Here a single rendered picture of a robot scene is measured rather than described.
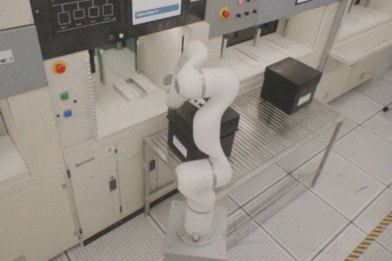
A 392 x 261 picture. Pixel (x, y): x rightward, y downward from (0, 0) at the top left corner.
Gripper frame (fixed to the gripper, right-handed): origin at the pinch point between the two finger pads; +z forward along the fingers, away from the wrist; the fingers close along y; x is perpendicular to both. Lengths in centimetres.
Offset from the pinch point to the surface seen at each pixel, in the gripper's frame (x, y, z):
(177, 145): 26.5, 2.3, 8.2
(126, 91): 26, 55, -1
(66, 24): 8, 24, -73
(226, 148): 10.5, -13.7, 23.9
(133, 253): 107, 2, 46
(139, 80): 17, 62, 9
